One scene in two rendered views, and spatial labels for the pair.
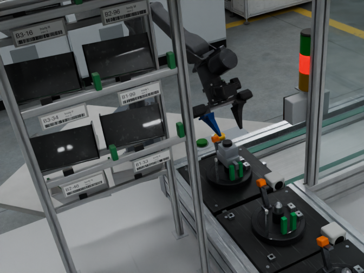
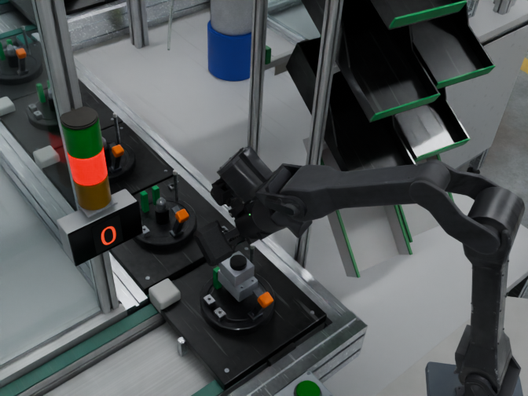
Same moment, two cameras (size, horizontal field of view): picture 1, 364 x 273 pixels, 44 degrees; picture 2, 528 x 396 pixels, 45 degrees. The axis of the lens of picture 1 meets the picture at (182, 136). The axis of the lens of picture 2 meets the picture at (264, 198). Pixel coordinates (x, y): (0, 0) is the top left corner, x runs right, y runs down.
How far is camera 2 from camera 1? 1.82 m
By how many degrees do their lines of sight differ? 102
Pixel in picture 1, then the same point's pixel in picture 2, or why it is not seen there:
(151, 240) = (331, 265)
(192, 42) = (311, 171)
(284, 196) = (152, 269)
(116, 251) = not seen: hidden behind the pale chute
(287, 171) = (140, 367)
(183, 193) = (300, 273)
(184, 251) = not seen: hidden behind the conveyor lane
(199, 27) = not seen: outside the picture
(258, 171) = (189, 316)
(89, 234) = (422, 267)
